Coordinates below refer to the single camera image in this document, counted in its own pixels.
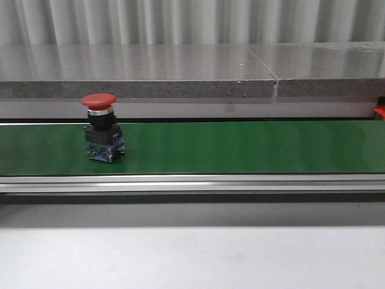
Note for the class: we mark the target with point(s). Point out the red mushroom push button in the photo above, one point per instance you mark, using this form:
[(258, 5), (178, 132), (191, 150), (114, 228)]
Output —
[(104, 137)]

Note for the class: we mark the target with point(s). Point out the green conveyor belt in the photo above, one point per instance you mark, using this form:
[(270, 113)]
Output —
[(315, 146)]

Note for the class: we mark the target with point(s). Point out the grey stone countertop slab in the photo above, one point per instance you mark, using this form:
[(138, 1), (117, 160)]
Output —
[(133, 71)]

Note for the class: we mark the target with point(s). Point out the red plastic object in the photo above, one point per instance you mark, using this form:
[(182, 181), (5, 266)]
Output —
[(380, 112)]

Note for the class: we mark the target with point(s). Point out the white pleated curtain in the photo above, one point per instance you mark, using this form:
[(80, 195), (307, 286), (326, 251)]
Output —
[(188, 22)]

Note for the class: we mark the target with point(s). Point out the aluminium conveyor side rail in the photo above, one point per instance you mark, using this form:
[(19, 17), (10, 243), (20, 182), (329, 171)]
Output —
[(141, 185)]

